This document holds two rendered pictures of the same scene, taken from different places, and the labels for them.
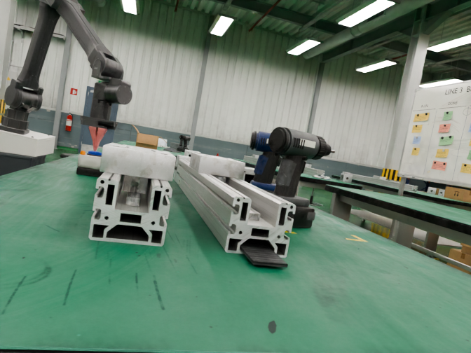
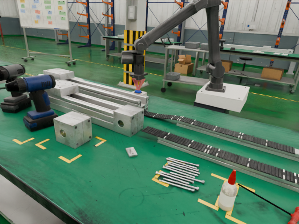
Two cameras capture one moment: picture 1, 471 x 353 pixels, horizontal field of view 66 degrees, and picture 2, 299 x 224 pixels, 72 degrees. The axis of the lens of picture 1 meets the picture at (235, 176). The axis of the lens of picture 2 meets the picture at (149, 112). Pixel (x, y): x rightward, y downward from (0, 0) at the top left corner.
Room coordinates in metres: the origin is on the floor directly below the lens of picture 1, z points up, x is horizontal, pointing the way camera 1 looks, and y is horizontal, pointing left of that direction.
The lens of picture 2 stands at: (1.97, -0.33, 1.21)
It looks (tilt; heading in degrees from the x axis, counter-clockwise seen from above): 23 degrees down; 135
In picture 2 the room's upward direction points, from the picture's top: 4 degrees clockwise
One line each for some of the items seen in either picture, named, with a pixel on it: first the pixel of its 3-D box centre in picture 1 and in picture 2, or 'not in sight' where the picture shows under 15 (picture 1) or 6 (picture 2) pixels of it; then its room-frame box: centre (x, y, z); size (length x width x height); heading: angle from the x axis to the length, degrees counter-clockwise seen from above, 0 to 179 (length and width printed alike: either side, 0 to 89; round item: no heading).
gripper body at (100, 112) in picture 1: (100, 113); (139, 70); (1.11, 0.44, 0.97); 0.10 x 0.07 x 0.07; 105
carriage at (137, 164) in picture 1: (137, 167); (59, 76); (0.63, 0.17, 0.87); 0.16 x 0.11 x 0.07; 16
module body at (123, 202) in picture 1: (135, 178); (87, 90); (0.87, 0.24, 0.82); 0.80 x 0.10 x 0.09; 16
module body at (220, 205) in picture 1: (211, 188); (60, 98); (0.92, 0.06, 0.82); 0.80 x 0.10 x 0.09; 16
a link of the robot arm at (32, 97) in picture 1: (24, 101); (215, 71); (1.36, 0.83, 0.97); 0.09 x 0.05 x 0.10; 57
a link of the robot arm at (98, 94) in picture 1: (104, 93); (138, 59); (1.10, 0.43, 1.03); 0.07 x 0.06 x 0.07; 57
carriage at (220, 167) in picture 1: (214, 169); (59, 90); (0.92, 0.06, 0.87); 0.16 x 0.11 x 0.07; 16
